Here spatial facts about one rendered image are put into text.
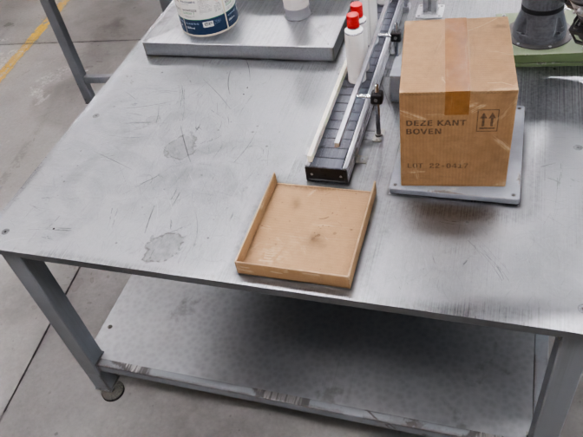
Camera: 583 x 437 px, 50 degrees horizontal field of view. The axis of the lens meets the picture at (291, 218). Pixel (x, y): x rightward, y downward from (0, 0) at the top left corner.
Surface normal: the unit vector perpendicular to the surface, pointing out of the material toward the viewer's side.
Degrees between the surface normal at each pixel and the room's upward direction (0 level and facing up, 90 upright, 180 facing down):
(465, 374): 1
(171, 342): 0
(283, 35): 0
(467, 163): 90
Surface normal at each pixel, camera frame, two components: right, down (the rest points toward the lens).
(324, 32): -0.14, -0.69
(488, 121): -0.16, 0.72
